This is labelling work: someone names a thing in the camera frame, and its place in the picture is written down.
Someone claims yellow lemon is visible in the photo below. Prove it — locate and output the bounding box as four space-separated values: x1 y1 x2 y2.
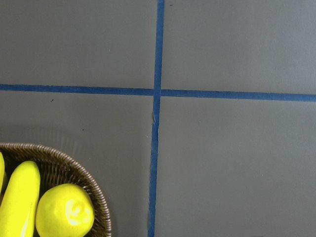
36 184 95 237

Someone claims yellow banana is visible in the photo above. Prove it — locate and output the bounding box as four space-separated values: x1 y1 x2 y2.
0 161 40 237
0 153 8 193

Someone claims brown wicker basket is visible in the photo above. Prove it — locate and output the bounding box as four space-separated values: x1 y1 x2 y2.
0 142 113 237

